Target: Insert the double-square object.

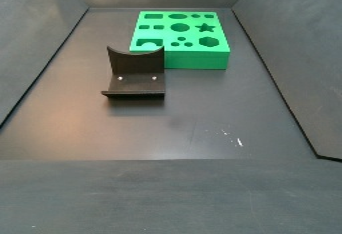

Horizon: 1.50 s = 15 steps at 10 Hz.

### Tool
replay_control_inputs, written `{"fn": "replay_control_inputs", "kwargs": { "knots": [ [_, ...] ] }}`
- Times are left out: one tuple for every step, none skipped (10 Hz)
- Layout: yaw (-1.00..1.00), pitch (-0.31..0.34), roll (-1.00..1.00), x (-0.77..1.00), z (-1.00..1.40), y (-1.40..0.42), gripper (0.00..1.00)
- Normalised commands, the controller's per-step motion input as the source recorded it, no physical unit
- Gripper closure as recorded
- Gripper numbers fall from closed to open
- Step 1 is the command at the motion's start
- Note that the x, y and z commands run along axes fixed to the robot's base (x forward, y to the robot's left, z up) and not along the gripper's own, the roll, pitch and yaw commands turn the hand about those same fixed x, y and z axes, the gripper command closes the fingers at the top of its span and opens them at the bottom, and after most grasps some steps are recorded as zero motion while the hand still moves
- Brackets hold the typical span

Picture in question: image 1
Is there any black curved holder stand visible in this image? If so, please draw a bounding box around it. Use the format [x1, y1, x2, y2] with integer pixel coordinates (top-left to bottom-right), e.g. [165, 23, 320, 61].
[102, 47, 166, 98]

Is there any green shape sorter block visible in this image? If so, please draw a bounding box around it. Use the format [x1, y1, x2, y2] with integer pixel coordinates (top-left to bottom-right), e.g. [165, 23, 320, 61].
[130, 11, 231, 70]

